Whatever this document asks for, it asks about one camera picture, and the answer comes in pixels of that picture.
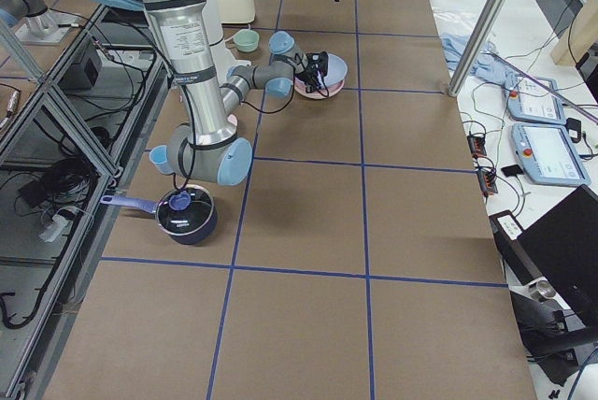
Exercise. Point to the light blue plate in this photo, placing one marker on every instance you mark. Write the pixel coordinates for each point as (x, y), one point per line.
(337, 70)

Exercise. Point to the dark blue pot with lid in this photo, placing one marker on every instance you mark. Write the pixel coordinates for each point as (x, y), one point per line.
(187, 215)

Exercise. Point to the lower teach pendant tablet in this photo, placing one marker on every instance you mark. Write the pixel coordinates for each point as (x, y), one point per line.
(547, 155)

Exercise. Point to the aluminium frame post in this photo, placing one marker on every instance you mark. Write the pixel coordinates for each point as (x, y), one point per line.
(485, 22)

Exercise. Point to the pink bowl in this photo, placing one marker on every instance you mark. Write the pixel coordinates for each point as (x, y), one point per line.
(233, 120)

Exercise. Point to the pink plate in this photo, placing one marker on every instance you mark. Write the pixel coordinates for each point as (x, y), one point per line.
(319, 94)

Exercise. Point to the black laptop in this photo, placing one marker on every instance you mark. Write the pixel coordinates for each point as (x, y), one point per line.
(561, 247)

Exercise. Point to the white camera pole base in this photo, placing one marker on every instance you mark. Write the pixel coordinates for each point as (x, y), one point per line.
(222, 57)

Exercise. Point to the upper teach pendant tablet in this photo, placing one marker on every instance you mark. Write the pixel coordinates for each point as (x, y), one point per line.
(527, 101)

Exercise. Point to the teach pendant tablet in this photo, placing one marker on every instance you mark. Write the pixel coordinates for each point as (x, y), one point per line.
(547, 155)
(527, 101)

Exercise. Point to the light blue cup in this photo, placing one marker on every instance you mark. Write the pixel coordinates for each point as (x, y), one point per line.
(158, 157)

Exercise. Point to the green bowl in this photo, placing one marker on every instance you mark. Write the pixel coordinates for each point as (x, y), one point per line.
(246, 40)

